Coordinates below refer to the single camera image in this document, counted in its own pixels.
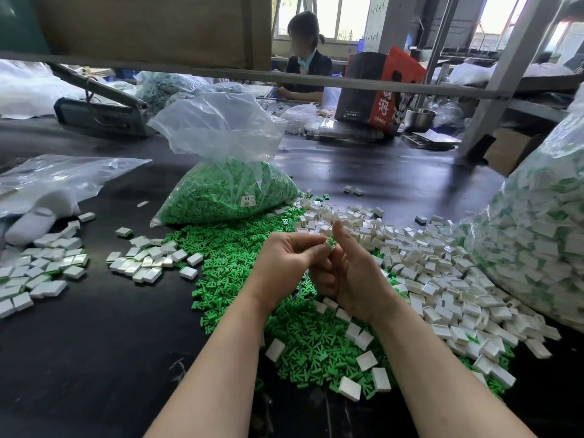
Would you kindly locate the grey metal shelf frame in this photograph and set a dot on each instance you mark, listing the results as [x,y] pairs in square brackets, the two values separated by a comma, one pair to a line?
[182,71]

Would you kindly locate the white paper sheets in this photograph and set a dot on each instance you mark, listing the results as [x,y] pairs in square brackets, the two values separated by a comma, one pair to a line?
[432,137]

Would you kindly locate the person's left hand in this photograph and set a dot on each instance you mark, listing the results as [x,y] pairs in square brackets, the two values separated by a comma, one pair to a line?
[278,269]

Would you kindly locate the pile of assembled white pieces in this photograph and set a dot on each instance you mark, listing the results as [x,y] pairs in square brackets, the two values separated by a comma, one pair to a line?
[44,269]

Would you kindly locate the metal bowl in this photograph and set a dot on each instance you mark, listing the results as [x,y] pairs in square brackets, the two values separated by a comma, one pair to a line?
[420,119]

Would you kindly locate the white plastic sheet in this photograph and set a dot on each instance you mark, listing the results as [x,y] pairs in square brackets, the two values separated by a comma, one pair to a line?
[36,90]

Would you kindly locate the bag of green clips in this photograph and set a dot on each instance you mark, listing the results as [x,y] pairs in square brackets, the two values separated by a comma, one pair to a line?
[233,190]

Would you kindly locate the person's left forearm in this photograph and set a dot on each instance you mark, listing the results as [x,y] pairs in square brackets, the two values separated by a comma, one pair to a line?
[212,393]

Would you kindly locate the cardboard box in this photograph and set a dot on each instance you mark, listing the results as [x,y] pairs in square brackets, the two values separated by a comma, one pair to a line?
[514,151]

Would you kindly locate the crumpled white plastic bag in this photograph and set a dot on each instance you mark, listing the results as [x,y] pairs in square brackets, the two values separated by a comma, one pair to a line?
[302,116]

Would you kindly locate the person's right hand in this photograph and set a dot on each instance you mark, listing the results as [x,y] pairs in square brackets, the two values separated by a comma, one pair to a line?
[358,278]

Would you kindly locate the clear bag of pale parts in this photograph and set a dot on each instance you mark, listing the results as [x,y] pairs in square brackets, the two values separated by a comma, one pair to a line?
[182,89]

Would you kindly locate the white bags on shelf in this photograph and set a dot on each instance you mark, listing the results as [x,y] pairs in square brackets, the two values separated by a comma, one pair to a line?
[506,74]

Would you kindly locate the person's right forearm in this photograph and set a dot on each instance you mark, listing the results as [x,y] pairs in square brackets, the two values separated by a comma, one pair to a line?
[456,395]

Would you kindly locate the black table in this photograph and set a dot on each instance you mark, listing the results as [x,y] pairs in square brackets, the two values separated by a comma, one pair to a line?
[91,371]

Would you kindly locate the black and red box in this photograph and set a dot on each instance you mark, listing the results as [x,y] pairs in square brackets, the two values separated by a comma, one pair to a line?
[375,92]

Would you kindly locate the pile of white plastic caps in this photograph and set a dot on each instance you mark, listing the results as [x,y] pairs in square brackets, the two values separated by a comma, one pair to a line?
[463,278]

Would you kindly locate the empty clear plastic bag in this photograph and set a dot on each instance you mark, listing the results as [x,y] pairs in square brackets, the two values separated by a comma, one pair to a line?
[59,176]

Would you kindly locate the brown board panel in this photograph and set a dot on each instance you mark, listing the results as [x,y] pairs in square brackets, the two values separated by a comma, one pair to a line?
[139,28]

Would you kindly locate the pile of green parts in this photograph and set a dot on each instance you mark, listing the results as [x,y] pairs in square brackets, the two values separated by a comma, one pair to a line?
[222,258]

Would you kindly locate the large bag of white caps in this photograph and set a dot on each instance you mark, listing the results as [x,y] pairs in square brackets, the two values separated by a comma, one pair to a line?
[555,228]

